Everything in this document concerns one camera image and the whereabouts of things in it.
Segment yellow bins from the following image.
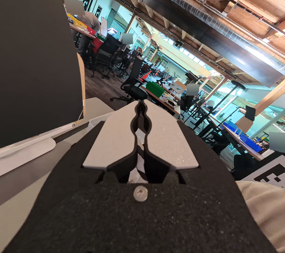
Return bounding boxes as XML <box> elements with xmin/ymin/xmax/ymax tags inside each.
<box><xmin>67</xmin><ymin>13</ymin><xmax>88</xmax><ymax>27</ymax></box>

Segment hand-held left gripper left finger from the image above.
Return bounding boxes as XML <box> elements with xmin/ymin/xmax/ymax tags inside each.
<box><xmin>82</xmin><ymin>100</ymin><xmax>141</xmax><ymax>183</ymax></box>

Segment black office chair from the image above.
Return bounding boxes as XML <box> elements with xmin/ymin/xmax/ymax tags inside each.
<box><xmin>110</xmin><ymin>57</ymin><xmax>148</xmax><ymax>105</ymax></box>
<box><xmin>91</xmin><ymin>35</ymin><xmax>122</xmax><ymax>80</ymax></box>

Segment grey desk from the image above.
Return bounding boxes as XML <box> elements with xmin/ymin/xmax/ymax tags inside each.
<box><xmin>0</xmin><ymin>98</ymin><xmax>116</xmax><ymax>253</ymax></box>

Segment wooden table with clutter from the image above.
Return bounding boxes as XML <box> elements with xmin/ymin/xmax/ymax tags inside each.
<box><xmin>69</xmin><ymin>23</ymin><xmax>96</xmax><ymax>40</ymax></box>

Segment black and white marker poster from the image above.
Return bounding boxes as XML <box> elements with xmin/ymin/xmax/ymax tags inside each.
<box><xmin>241</xmin><ymin>149</ymin><xmax>285</xmax><ymax>189</ymax></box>

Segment distant blue bins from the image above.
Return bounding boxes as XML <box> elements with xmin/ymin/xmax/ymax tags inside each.
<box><xmin>223</xmin><ymin>122</ymin><xmax>263</xmax><ymax>153</ymax></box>

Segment long silver ceiling duct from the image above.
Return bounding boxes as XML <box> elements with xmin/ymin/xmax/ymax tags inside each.
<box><xmin>125</xmin><ymin>0</ymin><xmax>285</xmax><ymax>69</ymax></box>

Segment white flat device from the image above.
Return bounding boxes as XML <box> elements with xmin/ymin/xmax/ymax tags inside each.
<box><xmin>0</xmin><ymin>137</ymin><xmax>56</xmax><ymax>176</ymax></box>

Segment black board with wooden rim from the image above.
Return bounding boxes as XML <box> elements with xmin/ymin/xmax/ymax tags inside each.
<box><xmin>0</xmin><ymin>0</ymin><xmax>86</xmax><ymax>149</ymax></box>

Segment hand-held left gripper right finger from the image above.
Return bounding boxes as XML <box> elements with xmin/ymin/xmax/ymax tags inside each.
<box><xmin>141</xmin><ymin>99</ymin><xmax>199</xmax><ymax>183</ymax></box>

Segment clear plastic bin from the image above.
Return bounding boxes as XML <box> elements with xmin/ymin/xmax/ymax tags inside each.
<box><xmin>89</xmin><ymin>115</ymin><xmax>148</xmax><ymax>183</ymax></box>

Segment green bins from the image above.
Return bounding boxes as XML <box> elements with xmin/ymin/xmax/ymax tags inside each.
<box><xmin>146</xmin><ymin>81</ymin><xmax>170</xmax><ymax>98</ymax></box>

